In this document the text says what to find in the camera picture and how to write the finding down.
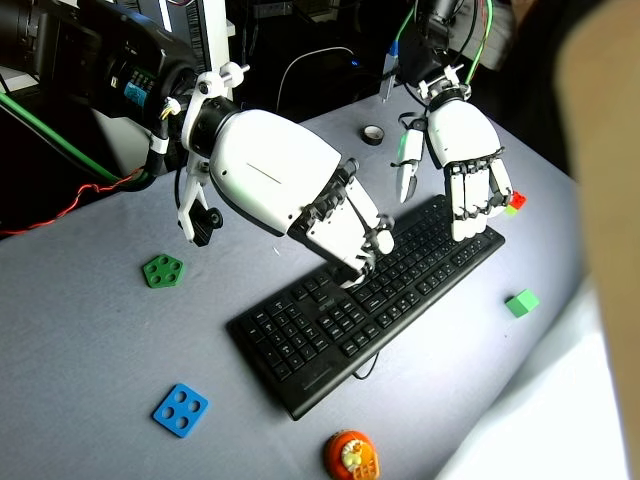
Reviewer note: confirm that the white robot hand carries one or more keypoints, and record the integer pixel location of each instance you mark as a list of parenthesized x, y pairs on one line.
[(270, 170), (460, 135)]

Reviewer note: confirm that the red and green toy brick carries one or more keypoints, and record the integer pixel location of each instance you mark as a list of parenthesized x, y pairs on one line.
[(518, 200)]

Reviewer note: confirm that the black tape roll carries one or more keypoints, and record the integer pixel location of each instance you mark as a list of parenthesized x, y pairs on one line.
[(372, 140)]

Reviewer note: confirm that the grey USB plug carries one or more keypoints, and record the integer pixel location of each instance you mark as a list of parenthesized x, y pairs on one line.
[(390, 70)]

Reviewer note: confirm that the white upright stand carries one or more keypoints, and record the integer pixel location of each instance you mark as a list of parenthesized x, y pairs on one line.
[(217, 40)]

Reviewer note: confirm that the green pentagon block with holes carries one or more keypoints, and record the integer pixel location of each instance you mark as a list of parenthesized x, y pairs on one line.
[(163, 271)]

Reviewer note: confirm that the black computer keyboard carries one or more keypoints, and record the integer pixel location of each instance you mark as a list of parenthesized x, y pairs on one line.
[(310, 335)]

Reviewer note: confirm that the green cube block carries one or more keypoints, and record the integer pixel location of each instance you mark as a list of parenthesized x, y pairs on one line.
[(522, 304)]

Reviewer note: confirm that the grey table cloth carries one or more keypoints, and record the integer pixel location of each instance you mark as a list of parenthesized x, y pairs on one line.
[(100, 340)]

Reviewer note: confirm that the blue square block with holes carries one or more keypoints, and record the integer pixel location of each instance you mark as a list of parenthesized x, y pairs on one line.
[(180, 411)]

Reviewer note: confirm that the orange toy cake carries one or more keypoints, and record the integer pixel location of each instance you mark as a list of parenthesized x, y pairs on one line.
[(350, 455)]

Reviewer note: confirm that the tan blurred post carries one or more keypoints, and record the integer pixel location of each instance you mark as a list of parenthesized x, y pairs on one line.
[(615, 150)]

